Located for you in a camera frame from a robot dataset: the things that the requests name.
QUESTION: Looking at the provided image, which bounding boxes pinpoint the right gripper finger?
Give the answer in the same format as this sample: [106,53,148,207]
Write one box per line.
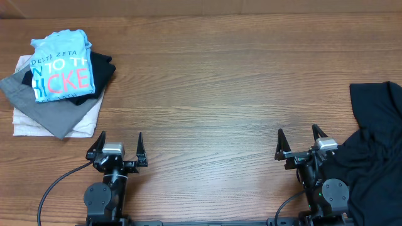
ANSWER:
[312,124,328,141]
[276,129,291,154]

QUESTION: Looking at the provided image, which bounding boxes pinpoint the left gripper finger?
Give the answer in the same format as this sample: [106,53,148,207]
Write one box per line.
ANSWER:
[88,131,106,153]
[136,132,147,162]

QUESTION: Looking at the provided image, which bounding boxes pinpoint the black t-shirt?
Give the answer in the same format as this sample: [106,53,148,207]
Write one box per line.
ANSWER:
[323,82,401,225]

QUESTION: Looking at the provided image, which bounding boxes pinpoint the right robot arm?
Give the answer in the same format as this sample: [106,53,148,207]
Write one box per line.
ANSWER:
[273,124,354,225]

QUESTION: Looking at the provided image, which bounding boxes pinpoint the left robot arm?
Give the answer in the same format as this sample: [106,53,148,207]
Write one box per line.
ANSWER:
[84,131,148,226]

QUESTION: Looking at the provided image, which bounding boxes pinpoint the grey folded shirt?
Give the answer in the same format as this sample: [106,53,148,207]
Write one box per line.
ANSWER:
[0,67,101,140]

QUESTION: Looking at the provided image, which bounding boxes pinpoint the white folded cloth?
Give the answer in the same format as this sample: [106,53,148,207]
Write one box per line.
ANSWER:
[12,55,105,138]

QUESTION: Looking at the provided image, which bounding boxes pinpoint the black folded shirt in stack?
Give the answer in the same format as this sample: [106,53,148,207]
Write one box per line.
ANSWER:
[22,50,116,105]

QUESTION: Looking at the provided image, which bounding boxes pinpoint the light blue printed folded shirt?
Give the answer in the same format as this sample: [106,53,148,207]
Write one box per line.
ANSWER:
[30,30,95,103]

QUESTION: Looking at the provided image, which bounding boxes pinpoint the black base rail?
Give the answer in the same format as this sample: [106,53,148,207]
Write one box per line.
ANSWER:
[79,217,355,226]

